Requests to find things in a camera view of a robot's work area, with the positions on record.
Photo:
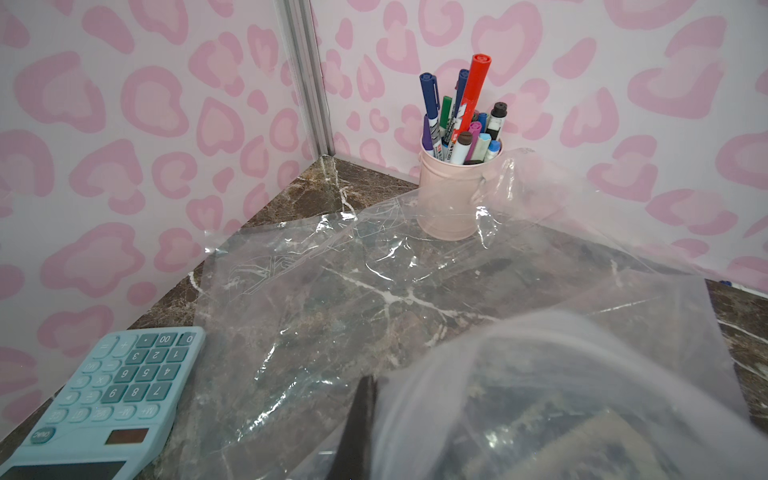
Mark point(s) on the black cap marker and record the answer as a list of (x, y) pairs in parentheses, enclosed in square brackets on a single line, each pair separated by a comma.
[(496, 119)]

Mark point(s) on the light blue calculator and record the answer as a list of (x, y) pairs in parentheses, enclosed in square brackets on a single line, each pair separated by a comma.
[(114, 416)]

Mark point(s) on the navy plaid blanket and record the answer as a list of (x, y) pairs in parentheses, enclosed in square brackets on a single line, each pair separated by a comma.
[(552, 436)]

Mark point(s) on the clear plastic vacuum bag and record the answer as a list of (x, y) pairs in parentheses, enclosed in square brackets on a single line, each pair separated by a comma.
[(561, 289)]

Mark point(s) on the red marker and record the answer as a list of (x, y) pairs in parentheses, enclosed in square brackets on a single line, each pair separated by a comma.
[(477, 74)]

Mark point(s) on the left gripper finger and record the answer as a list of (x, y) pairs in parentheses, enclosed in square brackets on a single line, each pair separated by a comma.
[(353, 456)]

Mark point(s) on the pink pen cup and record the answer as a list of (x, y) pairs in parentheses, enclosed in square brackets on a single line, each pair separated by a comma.
[(448, 195)]

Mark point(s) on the blue marker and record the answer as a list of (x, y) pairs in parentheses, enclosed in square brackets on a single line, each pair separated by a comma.
[(429, 86)]

